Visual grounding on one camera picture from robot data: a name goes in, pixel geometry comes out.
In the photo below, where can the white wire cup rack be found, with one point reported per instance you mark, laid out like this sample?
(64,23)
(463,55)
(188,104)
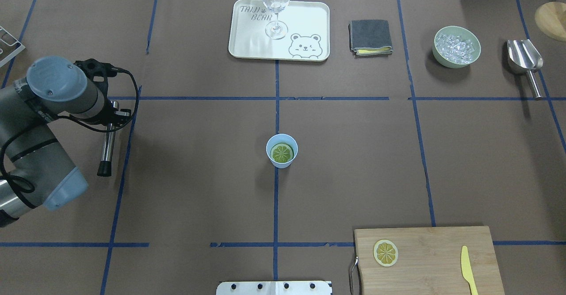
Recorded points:
(9,47)

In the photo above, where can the metal ice scoop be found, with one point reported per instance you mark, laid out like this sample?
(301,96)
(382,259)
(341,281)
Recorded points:
(525,59)

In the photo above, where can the light blue plastic cup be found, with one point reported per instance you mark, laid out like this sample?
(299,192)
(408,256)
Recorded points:
(286,138)

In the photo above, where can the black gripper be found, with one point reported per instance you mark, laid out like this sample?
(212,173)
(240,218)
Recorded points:
(107,113)

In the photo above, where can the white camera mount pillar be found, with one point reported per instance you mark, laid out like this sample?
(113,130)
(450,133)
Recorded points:
(301,287)

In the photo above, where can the lemon slice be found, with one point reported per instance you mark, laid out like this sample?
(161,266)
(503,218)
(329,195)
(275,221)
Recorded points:
(385,253)
(281,153)

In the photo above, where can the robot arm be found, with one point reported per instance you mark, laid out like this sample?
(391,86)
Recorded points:
(52,89)

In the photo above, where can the grey folded cloth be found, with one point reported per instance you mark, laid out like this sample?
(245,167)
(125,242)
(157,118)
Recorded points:
(369,37)

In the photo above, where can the cream bear tray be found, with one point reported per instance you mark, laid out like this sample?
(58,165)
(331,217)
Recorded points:
(300,33)

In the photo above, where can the wooden paper towel stand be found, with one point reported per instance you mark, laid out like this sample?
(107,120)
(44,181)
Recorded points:
(550,18)

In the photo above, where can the wooden cutting board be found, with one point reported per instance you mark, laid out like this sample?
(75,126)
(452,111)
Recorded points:
(429,261)

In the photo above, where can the yellow plastic knife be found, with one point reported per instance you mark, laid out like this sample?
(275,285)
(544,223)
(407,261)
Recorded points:
(466,270)

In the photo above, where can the green bowl of ice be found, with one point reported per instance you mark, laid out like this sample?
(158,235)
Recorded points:
(455,47)

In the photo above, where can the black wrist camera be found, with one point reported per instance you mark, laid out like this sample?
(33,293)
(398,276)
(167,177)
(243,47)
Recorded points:
(98,72)

